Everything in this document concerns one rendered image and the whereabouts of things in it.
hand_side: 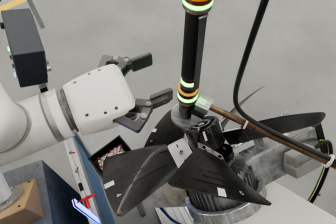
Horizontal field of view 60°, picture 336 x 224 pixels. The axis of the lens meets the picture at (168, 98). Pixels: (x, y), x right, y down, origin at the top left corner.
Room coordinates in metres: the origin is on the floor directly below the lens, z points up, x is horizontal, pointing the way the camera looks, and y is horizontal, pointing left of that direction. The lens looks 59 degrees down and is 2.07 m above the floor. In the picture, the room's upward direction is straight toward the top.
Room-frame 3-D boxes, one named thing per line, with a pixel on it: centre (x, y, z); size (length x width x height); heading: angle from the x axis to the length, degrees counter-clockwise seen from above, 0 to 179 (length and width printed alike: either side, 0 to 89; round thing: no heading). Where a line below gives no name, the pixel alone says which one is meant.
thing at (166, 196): (0.28, -0.01, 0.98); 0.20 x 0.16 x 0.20; 26
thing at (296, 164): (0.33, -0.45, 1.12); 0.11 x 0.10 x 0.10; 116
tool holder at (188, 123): (0.33, -0.05, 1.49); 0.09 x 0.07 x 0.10; 61
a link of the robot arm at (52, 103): (0.23, 0.18, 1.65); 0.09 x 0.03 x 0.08; 26
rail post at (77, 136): (0.65, 0.51, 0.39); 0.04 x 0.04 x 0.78; 26
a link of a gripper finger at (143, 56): (0.34, 0.07, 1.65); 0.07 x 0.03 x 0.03; 116
